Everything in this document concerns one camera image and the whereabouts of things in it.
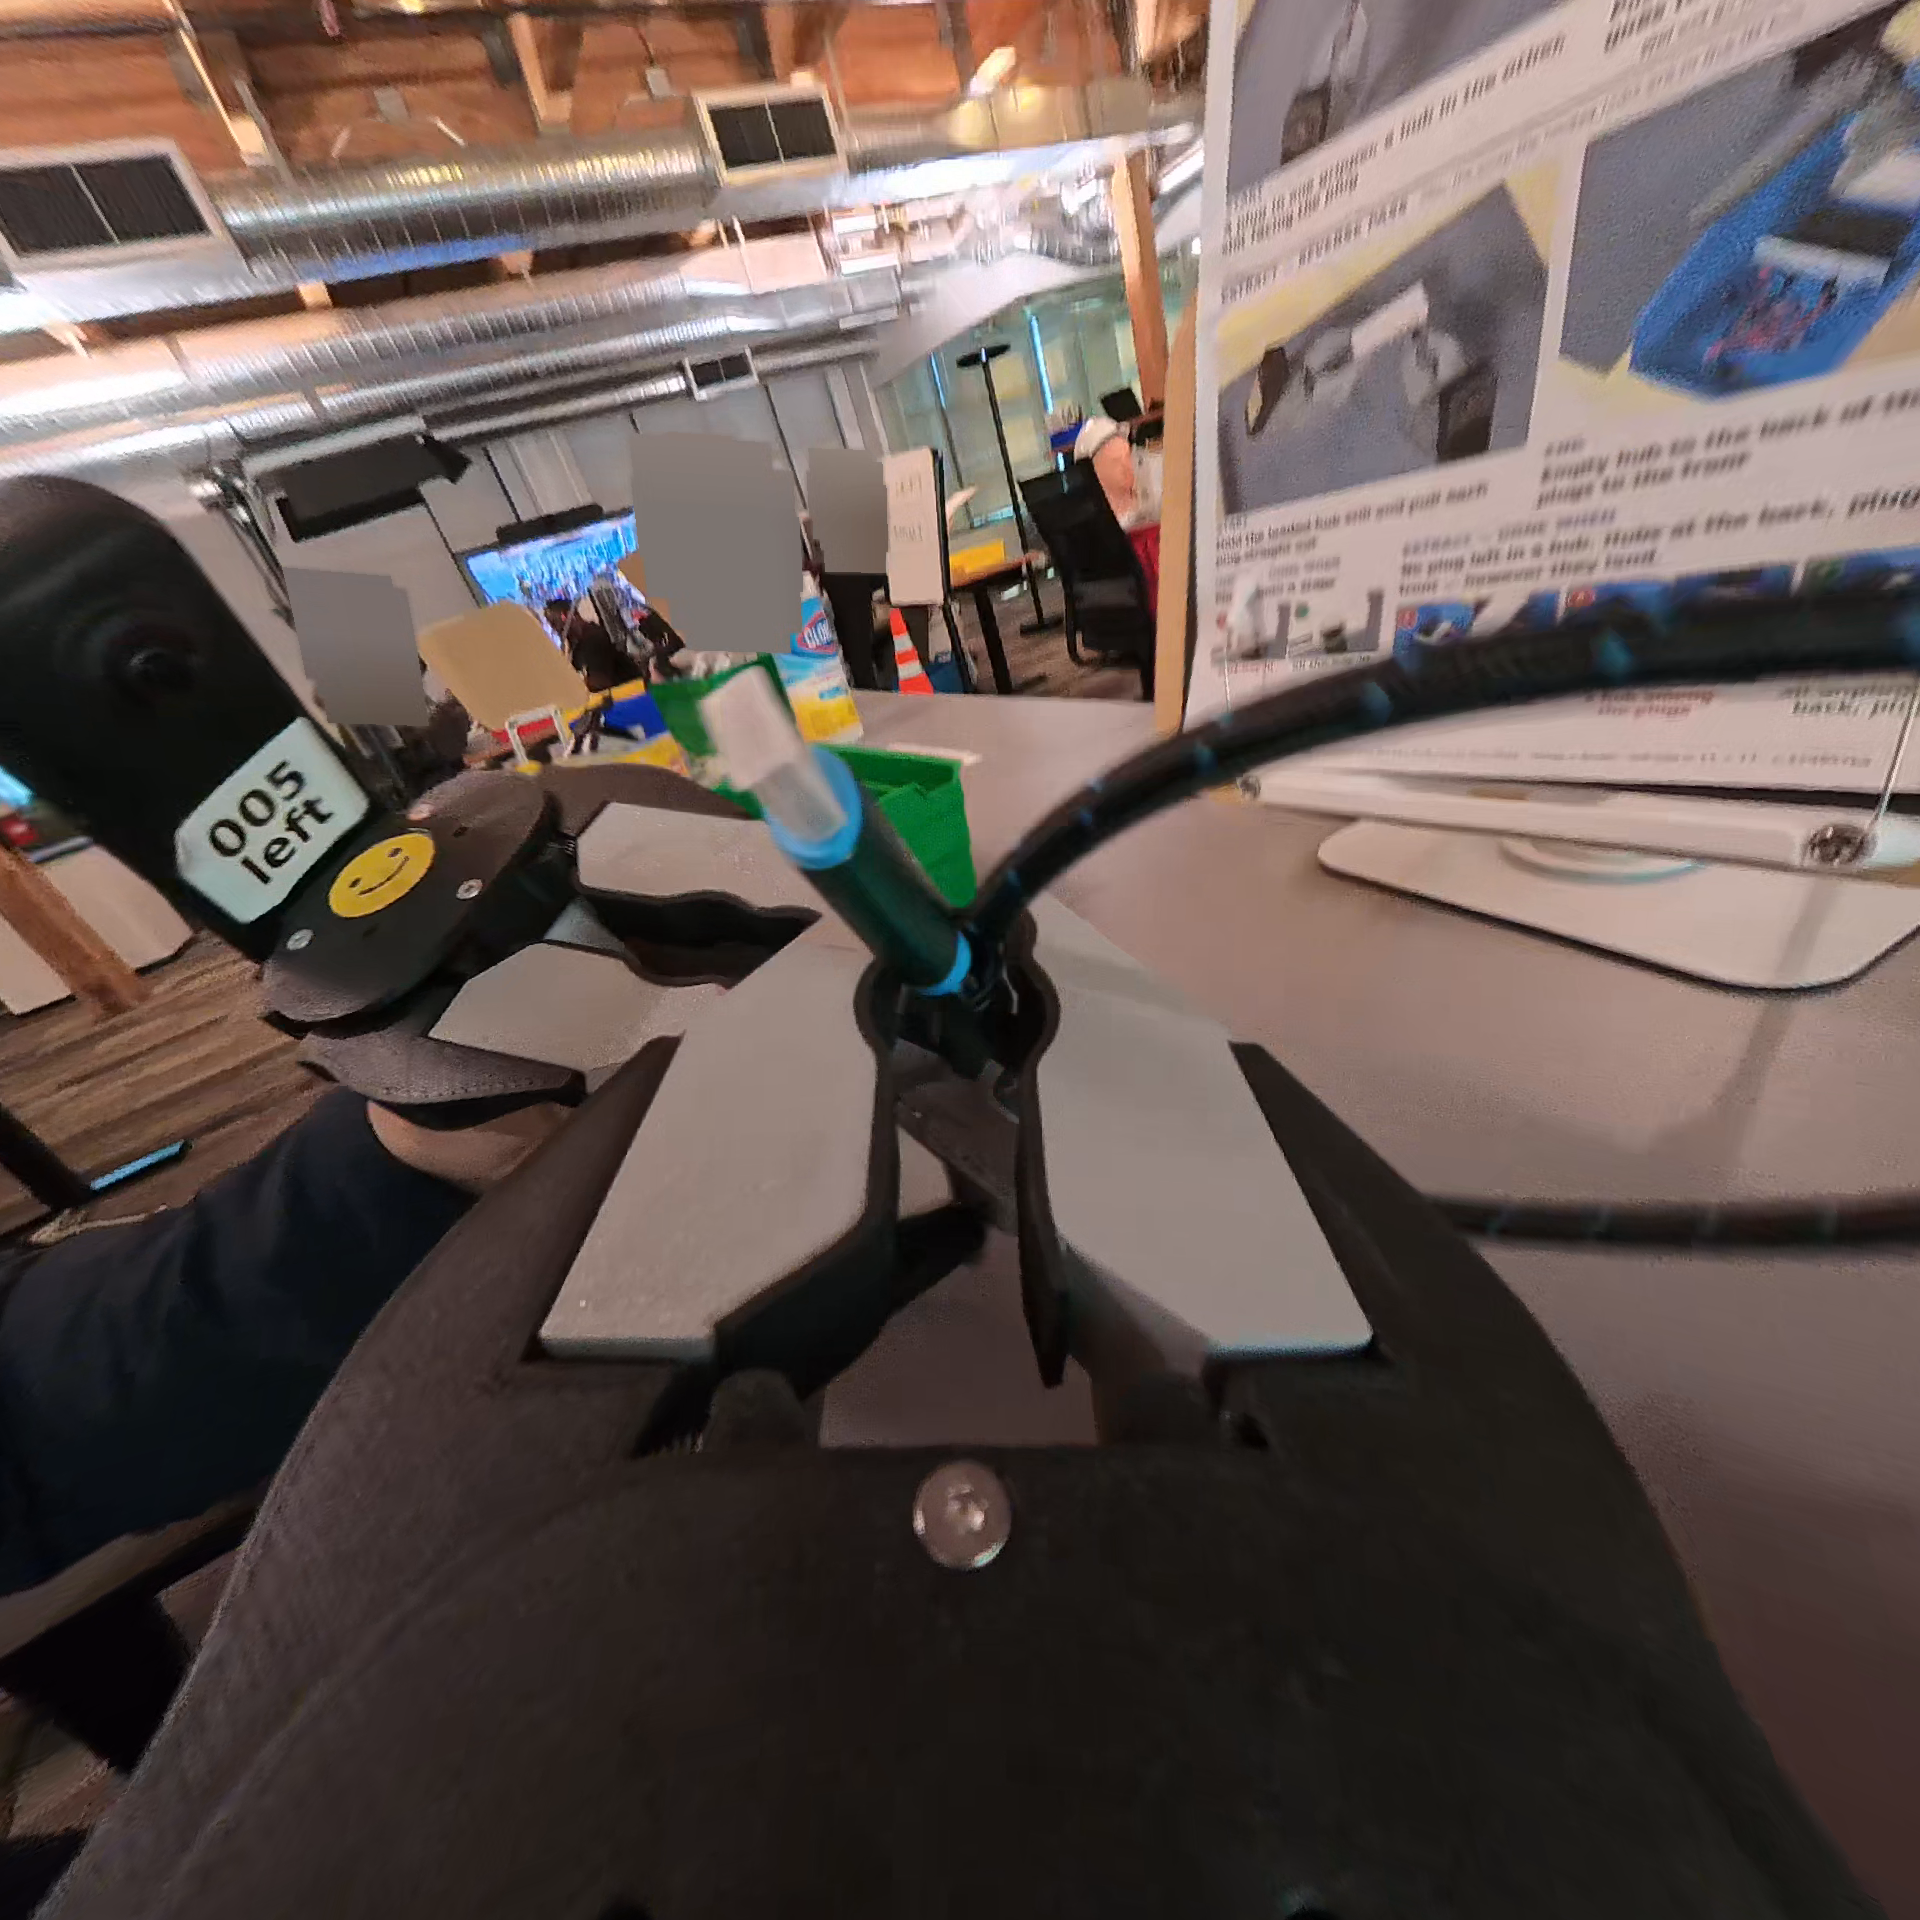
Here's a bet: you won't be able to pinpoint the green storage bin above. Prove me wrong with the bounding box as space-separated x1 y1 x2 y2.
712 743 976 910

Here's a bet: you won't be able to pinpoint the black chair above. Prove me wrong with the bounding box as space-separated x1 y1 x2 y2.
1019 462 1158 671

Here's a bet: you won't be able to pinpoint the wipes tub blue yellow label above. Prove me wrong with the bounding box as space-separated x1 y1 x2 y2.
780 577 867 746

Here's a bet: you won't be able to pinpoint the printed instruction sheet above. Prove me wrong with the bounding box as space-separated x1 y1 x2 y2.
1185 0 1920 788

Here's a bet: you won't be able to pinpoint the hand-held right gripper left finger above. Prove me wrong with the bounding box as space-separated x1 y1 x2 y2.
537 919 905 1390

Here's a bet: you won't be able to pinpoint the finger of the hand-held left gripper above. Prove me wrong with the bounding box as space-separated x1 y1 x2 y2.
427 937 728 1079
574 800 827 986

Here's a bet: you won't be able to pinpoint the person's left hand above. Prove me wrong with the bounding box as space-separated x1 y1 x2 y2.
369 1102 576 1198

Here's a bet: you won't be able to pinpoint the black round top stand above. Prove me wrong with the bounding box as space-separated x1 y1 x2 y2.
958 344 1051 634

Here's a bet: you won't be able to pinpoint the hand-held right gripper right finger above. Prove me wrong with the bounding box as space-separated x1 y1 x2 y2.
1015 902 1376 1390

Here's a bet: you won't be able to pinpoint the small green bin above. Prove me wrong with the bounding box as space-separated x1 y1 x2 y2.
647 656 790 760

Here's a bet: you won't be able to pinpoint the television screen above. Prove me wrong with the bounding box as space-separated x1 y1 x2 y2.
457 510 641 609

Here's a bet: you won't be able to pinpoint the black studio light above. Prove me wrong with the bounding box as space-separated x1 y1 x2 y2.
270 432 471 543

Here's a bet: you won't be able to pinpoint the metal duct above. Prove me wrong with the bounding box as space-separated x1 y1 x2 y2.
0 129 1202 436

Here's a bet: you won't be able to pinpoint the white sign board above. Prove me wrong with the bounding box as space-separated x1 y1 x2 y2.
883 448 952 609

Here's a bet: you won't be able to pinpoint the white stand base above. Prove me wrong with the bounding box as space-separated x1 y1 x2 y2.
1252 767 1920 993

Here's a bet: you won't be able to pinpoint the cardboard box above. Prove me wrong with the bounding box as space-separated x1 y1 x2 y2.
416 603 590 722

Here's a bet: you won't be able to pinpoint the person's left forearm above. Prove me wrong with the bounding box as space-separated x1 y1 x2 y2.
0 1089 482 1594

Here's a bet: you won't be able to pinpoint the white ceiling vent grille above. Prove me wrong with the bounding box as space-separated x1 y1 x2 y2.
0 143 226 273
690 83 849 186

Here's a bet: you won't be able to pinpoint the black braided cable green plugs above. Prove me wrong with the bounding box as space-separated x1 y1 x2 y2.
700 600 1920 1251

